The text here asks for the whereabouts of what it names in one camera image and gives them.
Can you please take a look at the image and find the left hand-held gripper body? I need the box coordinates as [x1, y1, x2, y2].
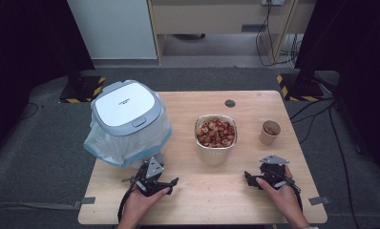
[133, 156, 165, 197]

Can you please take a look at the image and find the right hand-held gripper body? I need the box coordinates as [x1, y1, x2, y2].
[258, 155, 296, 191]

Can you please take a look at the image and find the translucent plastic trash bag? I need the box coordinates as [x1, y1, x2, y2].
[82, 109, 174, 169]

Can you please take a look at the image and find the brown paper cup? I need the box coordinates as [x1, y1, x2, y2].
[259, 119, 282, 147]

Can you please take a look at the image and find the beige metal-rimmed container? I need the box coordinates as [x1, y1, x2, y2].
[194, 114, 239, 167]

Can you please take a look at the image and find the white grey lidded trash can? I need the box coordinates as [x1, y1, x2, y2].
[90, 79, 167, 170]

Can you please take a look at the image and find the person's right hand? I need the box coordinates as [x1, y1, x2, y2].
[255, 164, 305, 222]

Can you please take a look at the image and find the person's left hand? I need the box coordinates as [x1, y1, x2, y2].
[123, 187, 174, 221]

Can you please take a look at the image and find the grey tape piece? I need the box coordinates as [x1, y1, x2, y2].
[72, 197, 96, 210]
[307, 196, 332, 206]

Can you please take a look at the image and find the pile of dried red fruit slices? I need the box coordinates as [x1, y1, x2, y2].
[196, 117, 236, 149]

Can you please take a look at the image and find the black stand with striped base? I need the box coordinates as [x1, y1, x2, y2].
[58, 56, 107, 105]
[276, 68, 326, 103]

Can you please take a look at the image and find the dark round object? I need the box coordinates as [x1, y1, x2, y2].
[171, 33, 207, 41]

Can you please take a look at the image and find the black curtain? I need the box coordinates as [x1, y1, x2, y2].
[0, 0, 95, 160]
[293, 0, 380, 175]

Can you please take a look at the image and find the white panel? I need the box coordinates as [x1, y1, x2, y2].
[66, 0, 158, 61]

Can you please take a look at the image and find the light wooden desk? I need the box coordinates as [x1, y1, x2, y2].
[146, 0, 317, 66]

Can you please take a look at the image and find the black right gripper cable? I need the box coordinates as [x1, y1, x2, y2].
[282, 177, 305, 214]

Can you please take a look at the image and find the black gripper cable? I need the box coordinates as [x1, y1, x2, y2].
[116, 165, 148, 223]
[282, 177, 305, 214]

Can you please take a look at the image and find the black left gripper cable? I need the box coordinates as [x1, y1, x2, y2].
[116, 165, 148, 223]

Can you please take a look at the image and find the long black floor cable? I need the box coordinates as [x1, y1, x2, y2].
[327, 101, 362, 229]

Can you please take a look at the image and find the thin black floor cable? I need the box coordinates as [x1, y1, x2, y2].
[16, 101, 40, 121]

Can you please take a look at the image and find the black hanging cable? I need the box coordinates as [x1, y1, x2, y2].
[255, 3, 291, 68]

